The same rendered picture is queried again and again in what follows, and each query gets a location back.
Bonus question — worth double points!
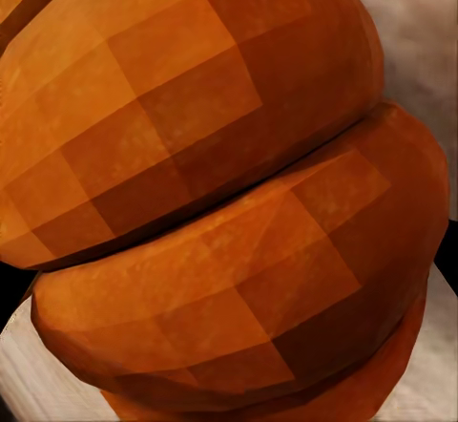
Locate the pumpkin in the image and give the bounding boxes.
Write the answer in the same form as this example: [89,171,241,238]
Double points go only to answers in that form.
[0,0,450,422]

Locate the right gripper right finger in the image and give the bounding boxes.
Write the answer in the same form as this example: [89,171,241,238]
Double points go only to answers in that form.
[434,220,458,295]

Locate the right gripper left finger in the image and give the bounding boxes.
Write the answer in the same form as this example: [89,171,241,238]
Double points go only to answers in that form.
[0,263,37,331]

